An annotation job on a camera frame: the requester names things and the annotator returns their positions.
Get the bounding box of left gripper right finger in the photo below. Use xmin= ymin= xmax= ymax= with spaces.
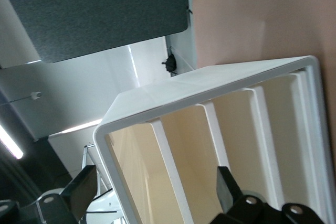
xmin=212 ymin=166 xmax=269 ymax=224

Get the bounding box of dark grey acoustic panel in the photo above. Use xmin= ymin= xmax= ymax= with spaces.
xmin=0 ymin=0 xmax=190 ymax=64

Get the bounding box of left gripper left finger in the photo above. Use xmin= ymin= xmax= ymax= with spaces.
xmin=35 ymin=165 xmax=99 ymax=224

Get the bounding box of black clamp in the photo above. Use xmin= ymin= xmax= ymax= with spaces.
xmin=161 ymin=54 xmax=178 ymax=74

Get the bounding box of aluminium frame profile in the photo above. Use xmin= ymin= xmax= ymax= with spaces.
xmin=82 ymin=144 xmax=102 ymax=183

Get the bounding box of ceiling light strip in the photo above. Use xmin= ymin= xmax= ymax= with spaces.
xmin=0 ymin=124 xmax=24 ymax=159

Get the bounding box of white drawer cabinet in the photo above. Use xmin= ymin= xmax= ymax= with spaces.
xmin=93 ymin=55 xmax=329 ymax=224

